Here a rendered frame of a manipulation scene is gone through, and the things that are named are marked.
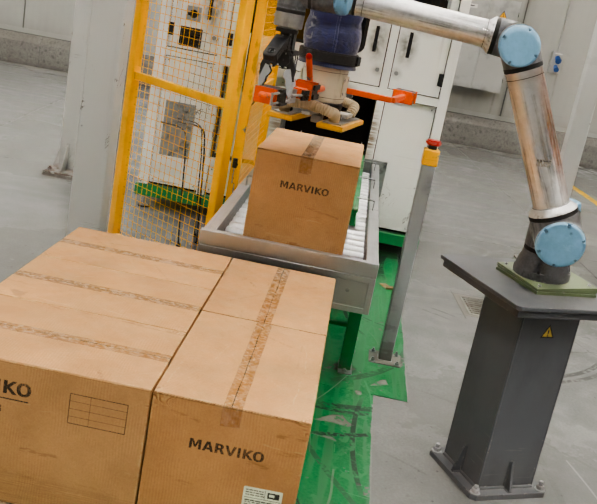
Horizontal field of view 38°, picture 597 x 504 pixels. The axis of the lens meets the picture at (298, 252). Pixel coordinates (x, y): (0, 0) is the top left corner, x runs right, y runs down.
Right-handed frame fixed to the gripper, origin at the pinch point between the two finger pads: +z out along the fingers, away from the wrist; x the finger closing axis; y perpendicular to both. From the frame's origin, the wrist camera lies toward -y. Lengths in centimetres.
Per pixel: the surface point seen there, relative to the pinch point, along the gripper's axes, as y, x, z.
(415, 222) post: 114, -37, 54
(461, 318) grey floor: 206, -61, 122
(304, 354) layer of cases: -32, -34, 67
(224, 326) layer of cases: -29, -8, 68
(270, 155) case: 52, 15, 29
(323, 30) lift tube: 49, 2, -20
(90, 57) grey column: 92, 120, 13
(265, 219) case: 53, 12, 54
